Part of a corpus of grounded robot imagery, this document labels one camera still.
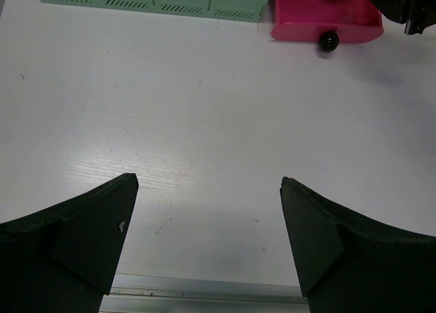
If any aluminium rail frame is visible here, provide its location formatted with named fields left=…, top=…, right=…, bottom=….
left=99, top=274, right=309, bottom=312

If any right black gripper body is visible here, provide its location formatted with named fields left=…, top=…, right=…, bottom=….
left=369, top=0, right=435, bottom=35

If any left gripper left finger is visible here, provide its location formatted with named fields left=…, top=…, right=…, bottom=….
left=1, top=173, right=138, bottom=312

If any black pink drawer unit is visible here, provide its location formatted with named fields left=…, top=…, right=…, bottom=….
left=271, top=0, right=384, bottom=53

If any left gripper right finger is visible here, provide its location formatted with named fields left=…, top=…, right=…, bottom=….
left=280, top=177, right=435, bottom=312

